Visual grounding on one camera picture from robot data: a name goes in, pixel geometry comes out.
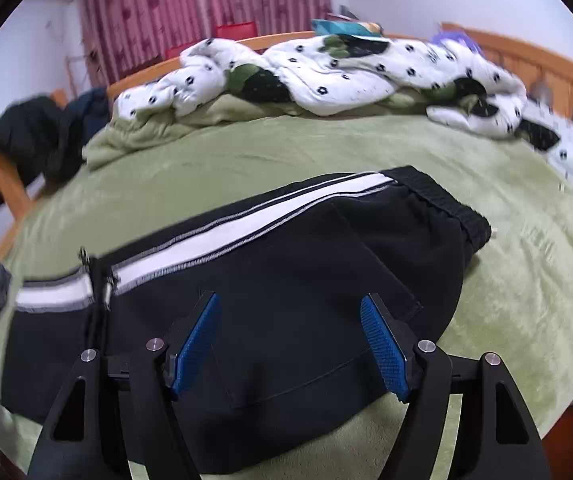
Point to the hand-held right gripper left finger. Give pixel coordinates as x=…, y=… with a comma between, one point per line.
x=194, y=345

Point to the red chair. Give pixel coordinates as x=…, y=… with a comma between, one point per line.
x=176, y=52
x=236, y=31

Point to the black pants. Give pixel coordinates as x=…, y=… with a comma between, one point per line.
x=291, y=320

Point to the folded green blanket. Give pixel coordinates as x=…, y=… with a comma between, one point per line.
x=131, y=140

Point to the green plush bed blanket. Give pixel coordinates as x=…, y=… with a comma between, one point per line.
x=516, y=270

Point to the white floral pillow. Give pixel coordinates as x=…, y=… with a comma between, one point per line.
x=571, y=145

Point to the teal patterned cushion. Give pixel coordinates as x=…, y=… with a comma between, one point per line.
x=346, y=27

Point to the navy garment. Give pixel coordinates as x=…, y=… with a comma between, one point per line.
x=89, y=105

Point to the wooden coat rack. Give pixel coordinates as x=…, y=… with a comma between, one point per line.
x=74, y=75

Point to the white floral quilt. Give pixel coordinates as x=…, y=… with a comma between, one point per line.
x=341, y=75

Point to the wooden bed frame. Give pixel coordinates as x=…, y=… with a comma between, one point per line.
x=526, y=60

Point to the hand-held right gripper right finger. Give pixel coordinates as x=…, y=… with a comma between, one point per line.
x=384, y=350

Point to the black jacket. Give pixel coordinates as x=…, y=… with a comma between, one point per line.
x=31, y=135

